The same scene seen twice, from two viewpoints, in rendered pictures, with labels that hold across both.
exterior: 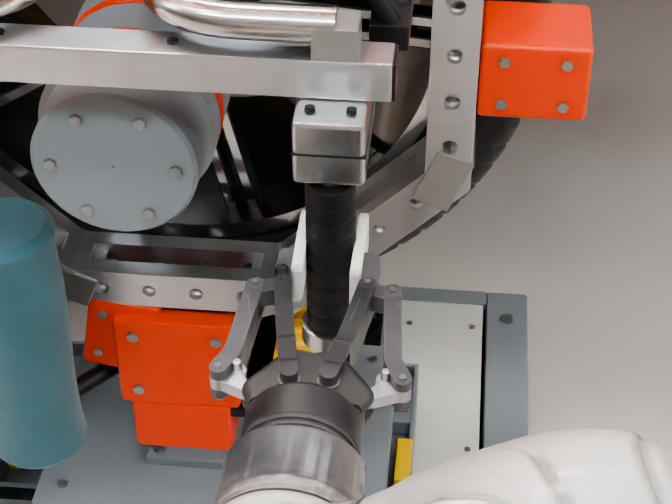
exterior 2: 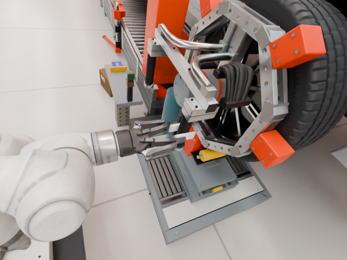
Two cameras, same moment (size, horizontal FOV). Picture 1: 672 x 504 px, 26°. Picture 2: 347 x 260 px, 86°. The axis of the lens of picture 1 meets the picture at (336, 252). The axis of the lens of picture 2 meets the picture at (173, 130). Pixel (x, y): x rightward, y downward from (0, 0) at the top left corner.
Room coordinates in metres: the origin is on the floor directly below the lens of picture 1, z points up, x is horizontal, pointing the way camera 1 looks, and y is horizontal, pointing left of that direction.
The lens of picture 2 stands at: (0.53, -0.28, 1.27)
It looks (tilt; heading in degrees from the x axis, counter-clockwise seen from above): 48 degrees down; 49
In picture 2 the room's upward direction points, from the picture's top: 17 degrees clockwise
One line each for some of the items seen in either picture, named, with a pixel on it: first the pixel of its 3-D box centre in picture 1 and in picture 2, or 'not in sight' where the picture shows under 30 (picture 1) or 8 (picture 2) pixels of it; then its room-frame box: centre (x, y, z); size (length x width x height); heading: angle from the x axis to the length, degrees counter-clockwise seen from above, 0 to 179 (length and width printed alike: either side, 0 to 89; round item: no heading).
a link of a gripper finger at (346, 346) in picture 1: (348, 342); (157, 142); (0.71, -0.01, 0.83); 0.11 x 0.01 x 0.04; 163
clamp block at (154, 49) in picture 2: not in sight; (160, 47); (0.87, 0.34, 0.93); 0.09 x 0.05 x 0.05; 174
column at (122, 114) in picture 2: not in sight; (122, 104); (0.86, 0.81, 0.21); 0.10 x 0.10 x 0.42; 84
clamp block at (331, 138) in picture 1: (334, 116); (200, 108); (0.84, 0.00, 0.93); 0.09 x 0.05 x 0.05; 174
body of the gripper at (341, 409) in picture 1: (305, 412); (133, 141); (0.65, 0.02, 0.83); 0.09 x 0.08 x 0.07; 174
